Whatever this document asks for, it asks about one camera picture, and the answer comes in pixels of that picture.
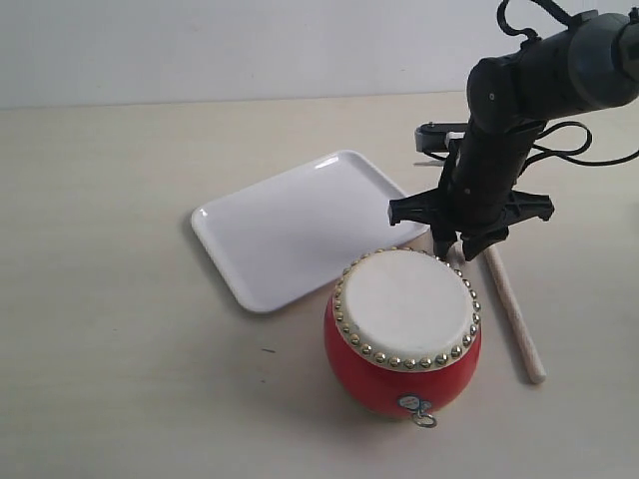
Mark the black gripper one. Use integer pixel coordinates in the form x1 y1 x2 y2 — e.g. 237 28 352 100
388 121 554 261

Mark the wooden drumstick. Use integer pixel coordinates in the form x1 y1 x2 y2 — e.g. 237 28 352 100
484 245 547 384
447 246 459 268

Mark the small red drum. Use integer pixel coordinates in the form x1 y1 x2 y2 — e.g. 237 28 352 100
323 247 482 428

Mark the white rectangular plastic tray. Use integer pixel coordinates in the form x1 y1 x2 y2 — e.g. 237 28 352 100
191 150 426 313

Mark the wrist camera on gripper one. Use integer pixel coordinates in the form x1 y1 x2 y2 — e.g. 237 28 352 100
414 122 467 155

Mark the black cable on arm one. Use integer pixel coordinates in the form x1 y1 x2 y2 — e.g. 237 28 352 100
518 120 639 177

